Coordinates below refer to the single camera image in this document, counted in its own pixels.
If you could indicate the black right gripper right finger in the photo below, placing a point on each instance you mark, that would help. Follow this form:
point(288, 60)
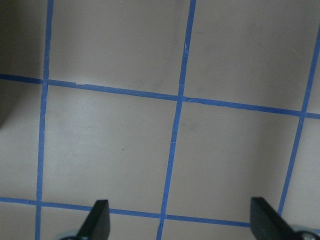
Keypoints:
point(266, 224)

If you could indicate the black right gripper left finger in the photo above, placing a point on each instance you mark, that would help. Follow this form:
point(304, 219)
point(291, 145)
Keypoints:
point(97, 224)

